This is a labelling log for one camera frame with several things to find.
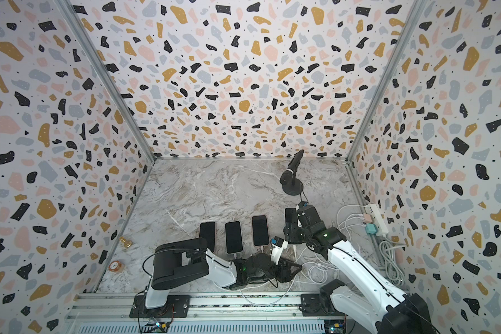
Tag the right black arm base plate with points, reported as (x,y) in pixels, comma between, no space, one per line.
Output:
(313,305)

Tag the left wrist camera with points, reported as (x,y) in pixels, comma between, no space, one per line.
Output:
(278,245)

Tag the pink charger plug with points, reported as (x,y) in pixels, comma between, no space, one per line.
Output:
(367,218)

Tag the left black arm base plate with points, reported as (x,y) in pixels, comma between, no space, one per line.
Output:
(176,306)

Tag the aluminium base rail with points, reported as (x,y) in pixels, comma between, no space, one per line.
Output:
(214,312)

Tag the teal charger plug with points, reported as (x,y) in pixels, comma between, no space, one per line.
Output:
(371,229)

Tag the white power strip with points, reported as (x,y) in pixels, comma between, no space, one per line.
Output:
(378,219)

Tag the black microphone on stand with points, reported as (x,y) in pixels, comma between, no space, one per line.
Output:
(291,185)

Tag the small wooden red spool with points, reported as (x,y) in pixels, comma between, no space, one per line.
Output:
(115,266)

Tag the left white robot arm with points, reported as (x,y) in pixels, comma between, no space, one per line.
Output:
(180,263)

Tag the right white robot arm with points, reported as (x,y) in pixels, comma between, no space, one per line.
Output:
(380,307)

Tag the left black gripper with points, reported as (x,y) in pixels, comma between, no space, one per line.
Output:
(286,271)

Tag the phone pink case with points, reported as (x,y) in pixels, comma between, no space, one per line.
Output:
(207,231)
(260,230)

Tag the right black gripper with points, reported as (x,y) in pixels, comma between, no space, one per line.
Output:
(289,232)

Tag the gold chess piece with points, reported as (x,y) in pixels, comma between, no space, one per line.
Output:
(126,243)

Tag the black phone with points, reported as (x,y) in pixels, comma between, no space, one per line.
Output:
(291,216)

